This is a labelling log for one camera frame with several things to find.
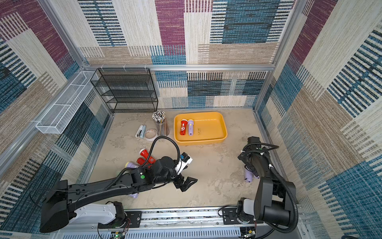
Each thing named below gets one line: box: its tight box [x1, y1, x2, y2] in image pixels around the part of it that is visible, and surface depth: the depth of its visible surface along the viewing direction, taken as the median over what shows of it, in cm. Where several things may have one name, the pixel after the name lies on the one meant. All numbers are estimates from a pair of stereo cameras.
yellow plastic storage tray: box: [173, 111, 228, 146], surface depth 110 cm
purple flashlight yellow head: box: [188, 119, 194, 136], surface depth 107 cm
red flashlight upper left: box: [139, 148, 157, 164], surface depth 95 cm
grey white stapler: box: [135, 124, 147, 139], surface depth 107 cm
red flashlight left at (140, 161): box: [136, 157, 146, 166], surface depth 93 cm
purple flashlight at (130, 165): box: [124, 161, 139, 168], surface depth 89 cm
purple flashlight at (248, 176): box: [244, 169, 254, 183], surface depth 85 cm
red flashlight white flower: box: [180, 119, 189, 136], surface depth 107 cm
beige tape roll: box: [144, 128, 158, 142], surface depth 107 cm
